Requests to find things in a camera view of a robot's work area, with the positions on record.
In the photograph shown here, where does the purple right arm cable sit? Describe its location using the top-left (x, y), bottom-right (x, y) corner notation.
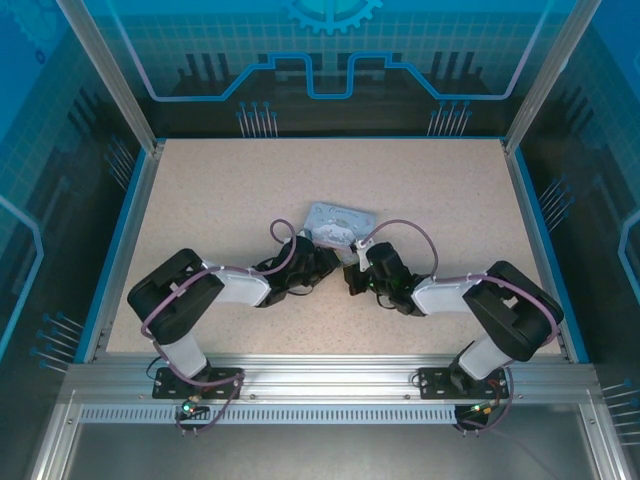
top-left (360, 219), bottom-right (560, 434)

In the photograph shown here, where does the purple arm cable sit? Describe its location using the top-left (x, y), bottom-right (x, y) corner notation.
top-left (360, 219), bottom-right (560, 434)
top-left (141, 218), bottom-right (299, 436)

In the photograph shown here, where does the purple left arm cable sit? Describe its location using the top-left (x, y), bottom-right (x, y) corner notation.
top-left (141, 218), bottom-right (299, 436)

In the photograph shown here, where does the aluminium frame rail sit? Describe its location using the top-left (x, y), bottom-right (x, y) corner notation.
top-left (64, 352), bottom-right (599, 401)

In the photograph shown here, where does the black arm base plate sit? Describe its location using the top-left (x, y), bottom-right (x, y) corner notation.
top-left (417, 366), bottom-right (507, 400)
top-left (153, 366), bottom-right (246, 401)

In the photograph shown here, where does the slotted cable duct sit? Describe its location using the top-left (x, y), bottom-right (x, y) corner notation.
top-left (78, 405), bottom-right (461, 422)

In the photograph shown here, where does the aluminium frame post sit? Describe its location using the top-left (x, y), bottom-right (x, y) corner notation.
top-left (54, 0), bottom-right (166, 156)
top-left (502, 0), bottom-right (591, 156)

